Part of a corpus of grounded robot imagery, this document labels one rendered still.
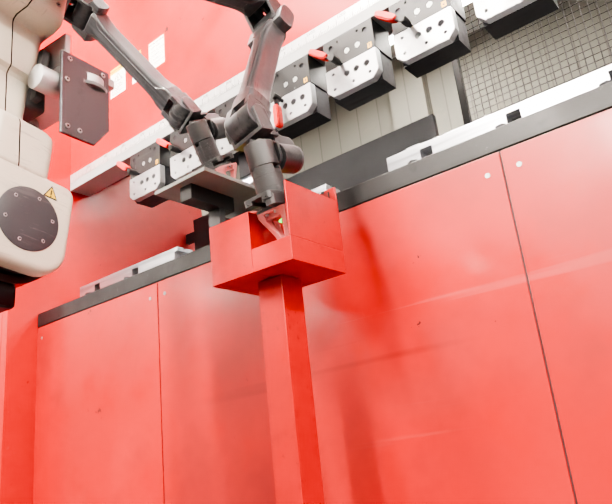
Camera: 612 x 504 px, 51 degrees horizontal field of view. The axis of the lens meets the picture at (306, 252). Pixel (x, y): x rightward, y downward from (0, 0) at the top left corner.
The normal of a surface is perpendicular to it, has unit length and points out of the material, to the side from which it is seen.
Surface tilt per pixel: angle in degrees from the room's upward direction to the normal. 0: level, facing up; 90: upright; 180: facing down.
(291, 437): 90
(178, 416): 90
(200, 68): 90
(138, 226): 90
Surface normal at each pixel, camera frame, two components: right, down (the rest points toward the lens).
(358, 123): -0.56, -0.21
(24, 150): 0.82, -0.26
